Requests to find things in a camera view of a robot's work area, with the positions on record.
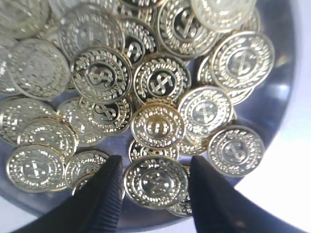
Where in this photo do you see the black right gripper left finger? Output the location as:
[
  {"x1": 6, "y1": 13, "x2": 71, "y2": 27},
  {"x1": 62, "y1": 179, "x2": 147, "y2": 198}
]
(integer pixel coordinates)
[{"x1": 43, "y1": 155, "x2": 124, "y2": 233}]

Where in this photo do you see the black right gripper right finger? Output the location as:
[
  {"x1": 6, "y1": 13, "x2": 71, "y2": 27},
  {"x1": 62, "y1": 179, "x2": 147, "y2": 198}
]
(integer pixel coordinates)
[{"x1": 189, "y1": 156, "x2": 302, "y2": 233}]

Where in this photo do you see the gold coin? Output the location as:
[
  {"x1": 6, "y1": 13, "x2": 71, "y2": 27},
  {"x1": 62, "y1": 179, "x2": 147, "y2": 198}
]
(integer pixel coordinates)
[{"x1": 123, "y1": 156, "x2": 189, "y2": 210}]

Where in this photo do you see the round silver metal plate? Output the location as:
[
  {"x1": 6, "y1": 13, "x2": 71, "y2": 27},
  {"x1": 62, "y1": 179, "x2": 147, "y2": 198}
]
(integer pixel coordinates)
[{"x1": 0, "y1": 0, "x2": 299, "y2": 232}]

